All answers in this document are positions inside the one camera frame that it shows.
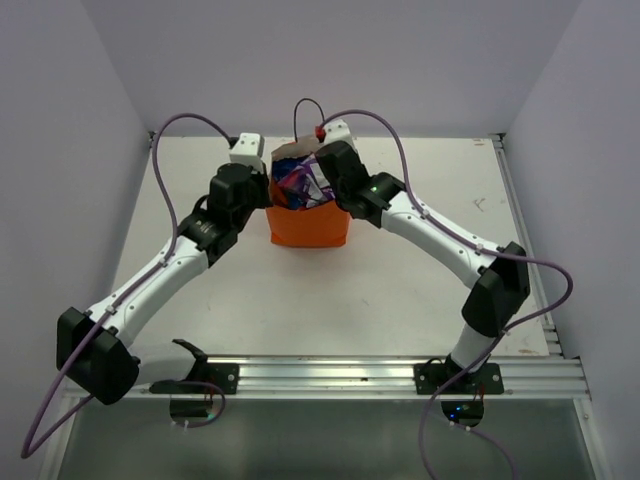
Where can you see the orange paper bag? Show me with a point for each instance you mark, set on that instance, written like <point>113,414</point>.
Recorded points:
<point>325,226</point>

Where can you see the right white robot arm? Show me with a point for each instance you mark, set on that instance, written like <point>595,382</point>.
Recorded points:
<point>497,277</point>

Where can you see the purple snack packet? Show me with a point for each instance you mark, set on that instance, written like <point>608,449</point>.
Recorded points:
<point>323,184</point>

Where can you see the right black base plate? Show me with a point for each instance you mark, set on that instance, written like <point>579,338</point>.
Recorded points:
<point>450,377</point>

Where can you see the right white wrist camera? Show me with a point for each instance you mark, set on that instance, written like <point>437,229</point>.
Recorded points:
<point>334,131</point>

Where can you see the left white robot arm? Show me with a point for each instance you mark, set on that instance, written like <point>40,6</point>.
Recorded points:
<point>94,348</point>

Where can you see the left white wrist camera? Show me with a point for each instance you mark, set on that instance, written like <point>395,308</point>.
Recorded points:
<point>248,151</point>

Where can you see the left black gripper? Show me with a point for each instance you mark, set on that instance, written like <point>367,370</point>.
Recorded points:
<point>263,182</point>

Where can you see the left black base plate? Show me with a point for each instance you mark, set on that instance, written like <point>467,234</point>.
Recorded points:
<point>195,380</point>

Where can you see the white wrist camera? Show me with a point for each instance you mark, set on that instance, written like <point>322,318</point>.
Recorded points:
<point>248,151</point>
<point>334,131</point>

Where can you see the blue Burts chip bag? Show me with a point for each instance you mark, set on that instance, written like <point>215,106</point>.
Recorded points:
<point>294,186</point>

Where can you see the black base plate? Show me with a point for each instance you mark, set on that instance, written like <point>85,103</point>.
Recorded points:
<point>195,380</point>
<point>450,377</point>

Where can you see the aluminium mounting rail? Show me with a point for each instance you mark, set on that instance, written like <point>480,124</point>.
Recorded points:
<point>392,377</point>

